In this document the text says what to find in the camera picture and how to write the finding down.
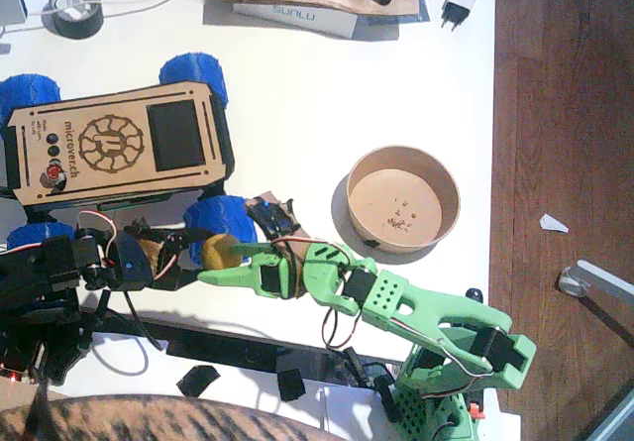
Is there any beige paper bowl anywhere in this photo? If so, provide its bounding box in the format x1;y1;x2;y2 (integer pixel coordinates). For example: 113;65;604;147
345;146;462;257

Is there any black table clamp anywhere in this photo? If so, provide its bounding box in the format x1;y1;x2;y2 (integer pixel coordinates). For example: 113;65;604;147
341;346;370;387
373;374;402;425
76;289;113;353

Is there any black flat bar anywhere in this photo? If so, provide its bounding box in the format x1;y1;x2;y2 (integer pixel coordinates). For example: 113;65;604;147
73;306;412;392

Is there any wooden rover with blue wheels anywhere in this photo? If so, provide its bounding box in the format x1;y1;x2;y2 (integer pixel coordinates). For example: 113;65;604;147
0;52;259;270

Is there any black tape piece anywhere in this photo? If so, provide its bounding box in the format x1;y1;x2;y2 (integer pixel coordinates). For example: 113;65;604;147
176;364;222;397

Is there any brown striped fabric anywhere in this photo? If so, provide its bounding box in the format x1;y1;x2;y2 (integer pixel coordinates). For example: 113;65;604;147
0;393;348;441

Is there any white SUNLU box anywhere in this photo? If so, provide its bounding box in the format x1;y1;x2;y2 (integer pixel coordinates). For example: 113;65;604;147
232;0;361;41

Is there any white charger plug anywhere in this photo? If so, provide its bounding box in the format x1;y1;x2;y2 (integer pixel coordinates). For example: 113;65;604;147
57;0;98;22

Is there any white paper scrap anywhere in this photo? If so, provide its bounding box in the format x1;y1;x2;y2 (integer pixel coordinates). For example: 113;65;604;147
538;212;571;235

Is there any clear round caster cup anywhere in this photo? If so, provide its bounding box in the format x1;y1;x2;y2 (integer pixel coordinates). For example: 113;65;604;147
558;266;589;297

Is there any grey metal leg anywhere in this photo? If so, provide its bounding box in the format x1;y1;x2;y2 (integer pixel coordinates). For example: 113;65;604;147
574;260;634;303

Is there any wrist camera with cardboard mount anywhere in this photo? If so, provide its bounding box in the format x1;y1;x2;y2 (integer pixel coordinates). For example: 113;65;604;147
136;235;167;276
245;190;312;254

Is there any black camera cable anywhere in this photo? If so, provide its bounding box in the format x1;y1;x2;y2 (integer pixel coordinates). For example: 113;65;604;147
123;284;162;351

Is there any grey black duct tape roll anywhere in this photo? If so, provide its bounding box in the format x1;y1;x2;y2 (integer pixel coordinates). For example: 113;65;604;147
42;0;105;41

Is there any grey metal frame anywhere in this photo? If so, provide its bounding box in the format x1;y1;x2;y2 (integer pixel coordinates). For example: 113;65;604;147
577;376;634;441

